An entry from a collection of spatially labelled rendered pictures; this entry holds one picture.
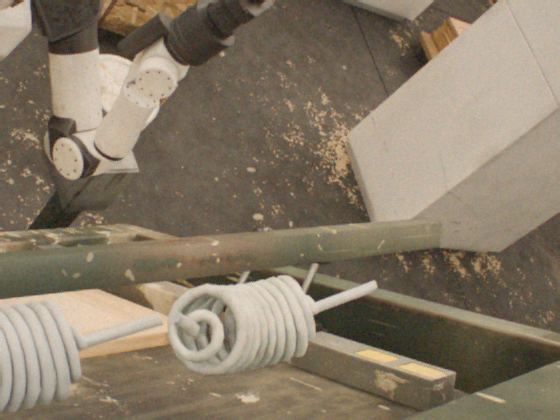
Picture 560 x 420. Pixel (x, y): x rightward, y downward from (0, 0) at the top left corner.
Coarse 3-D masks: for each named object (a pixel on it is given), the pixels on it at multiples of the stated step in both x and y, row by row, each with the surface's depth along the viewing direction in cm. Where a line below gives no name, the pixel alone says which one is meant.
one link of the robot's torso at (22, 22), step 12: (0, 12) 131; (12, 12) 132; (24, 12) 134; (0, 24) 131; (12, 24) 132; (24, 24) 134; (0, 36) 132; (12, 36) 134; (24, 36) 136; (0, 48) 134; (12, 48) 136; (0, 60) 138
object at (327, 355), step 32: (128, 288) 141; (160, 288) 135; (224, 320) 123; (320, 352) 109; (352, 352) 106; (384, 352) 107; (352, 384) 105; (384, 384) 101; (416, 384) 98; (448, 384) 99
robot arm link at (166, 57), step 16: (160, 16) 131; (144, 32) 132; (160, 32) 131; (176, 32) 130; (128, 48) 134; (144, 48) 134; (160, 48) 133; (176, 48) 131; (144, 64) 132; (160, 64) 132; (176, 64) 134; (192, 64) 133; (144, 80) 133; (160, 80) 133; (176, 80) 134; (160, 96) 135
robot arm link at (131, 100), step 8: (136, 56) 142; (136, 64) 142; (128, 72) 143; (136, 72) 143; (128, 80) 142; (128, 88) 142; (136, 88) 143; (120, 96) 142; (128, 96) 141; (136, 96) 142; (144, 96) 143; (120, 104) 142; (128, 104) 141; (136, 104) 140; (144, 104) 141; (152, 104) 142; (128, 112) 142; (136, 112) 142; (144, 112) 142
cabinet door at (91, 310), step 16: (0, 304) 127; (64, 304) 130; (80, 304) 131; (96, 304) 131; (112, 304) 131; (128, 304) 132; (80, 320) 122; (96, 320) 123; (112, 320) 123; (128, 320) 124; (128, 336) 115; (144, 336) 116; (160, 336) 118; (80, 352) 109; (96, 352) 111; (112, 352) 113
